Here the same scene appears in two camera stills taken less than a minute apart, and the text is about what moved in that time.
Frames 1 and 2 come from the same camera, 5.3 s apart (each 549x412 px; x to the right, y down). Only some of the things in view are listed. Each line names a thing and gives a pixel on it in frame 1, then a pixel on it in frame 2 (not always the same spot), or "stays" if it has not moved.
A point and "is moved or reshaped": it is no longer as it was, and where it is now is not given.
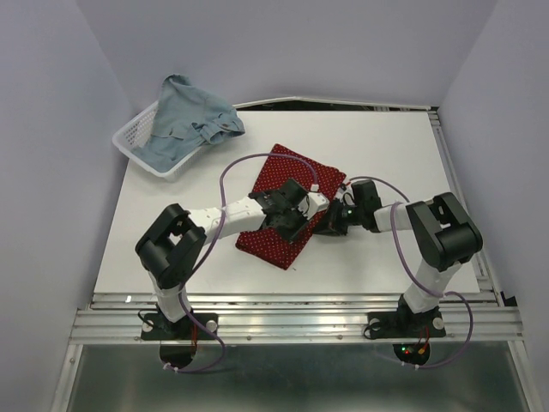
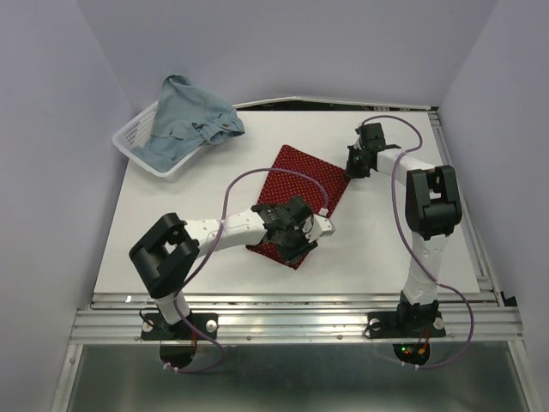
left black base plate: x=154 y=327 stays
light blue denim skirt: x=187 y=118 stays
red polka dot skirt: x=282 y=165 is moved or reshaped
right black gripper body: x=340 y=216 to x=354 y=165
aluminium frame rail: x=485 y=318 stays
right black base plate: x=405 y=325 stays
